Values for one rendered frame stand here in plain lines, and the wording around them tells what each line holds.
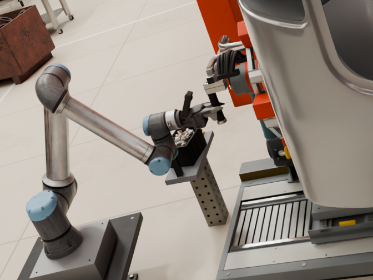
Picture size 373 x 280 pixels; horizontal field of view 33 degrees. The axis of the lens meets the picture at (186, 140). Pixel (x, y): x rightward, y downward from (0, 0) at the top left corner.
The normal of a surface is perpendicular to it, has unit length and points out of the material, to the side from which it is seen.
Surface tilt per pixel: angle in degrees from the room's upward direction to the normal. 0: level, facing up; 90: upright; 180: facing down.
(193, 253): 0
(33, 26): 90
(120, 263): 0
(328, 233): 90
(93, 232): 1
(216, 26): 90
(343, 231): 90
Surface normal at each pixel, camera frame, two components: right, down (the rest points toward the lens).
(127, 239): -0.34, -0.84
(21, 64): 0.88, -0.12
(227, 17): -0.22, 0.51
